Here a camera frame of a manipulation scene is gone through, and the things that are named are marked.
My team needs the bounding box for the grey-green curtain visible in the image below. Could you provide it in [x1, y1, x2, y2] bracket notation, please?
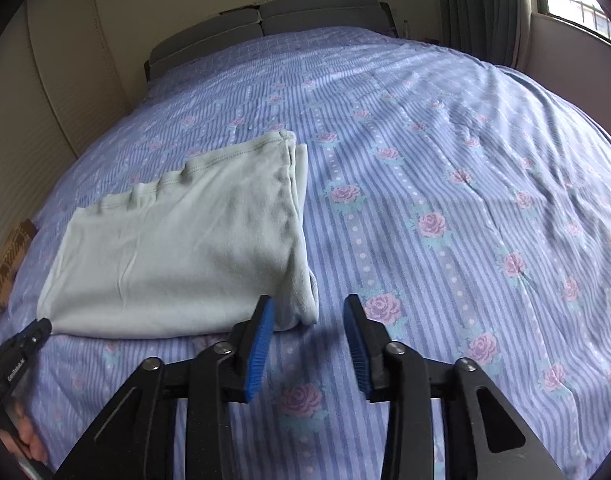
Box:
[433, 0, 532, 63]

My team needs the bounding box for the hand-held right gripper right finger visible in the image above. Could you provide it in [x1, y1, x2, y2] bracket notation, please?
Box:
[343, 294, 551, 480]

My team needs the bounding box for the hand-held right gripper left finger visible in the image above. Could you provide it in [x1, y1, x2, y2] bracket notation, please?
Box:
[53, 295, 276, 480]

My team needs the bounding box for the grey headboard cushion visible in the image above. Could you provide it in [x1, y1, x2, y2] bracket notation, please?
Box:
[260, 0, 392, 37]
[150, 10, 264, 80]

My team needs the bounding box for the white slatted wardrobe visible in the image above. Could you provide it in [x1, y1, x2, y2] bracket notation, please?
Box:
[0, 0, 132, 266]

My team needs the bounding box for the person's left hand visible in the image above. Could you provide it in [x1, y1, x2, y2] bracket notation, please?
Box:
[0, 399, 50, 467]

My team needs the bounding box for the blue striped floral blanket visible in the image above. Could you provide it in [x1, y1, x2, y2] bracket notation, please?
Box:
[0, 25, 611, 480]

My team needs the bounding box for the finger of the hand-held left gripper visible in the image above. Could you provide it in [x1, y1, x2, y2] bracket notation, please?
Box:
[13, 317, 53, 358]

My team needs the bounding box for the light green long-sleeve shirt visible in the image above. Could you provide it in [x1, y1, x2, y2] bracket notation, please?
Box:
[37, 130, 320, 338]

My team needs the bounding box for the brown plaid folded cloth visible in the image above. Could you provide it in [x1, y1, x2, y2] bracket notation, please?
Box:
[0, 220, 38, 312]

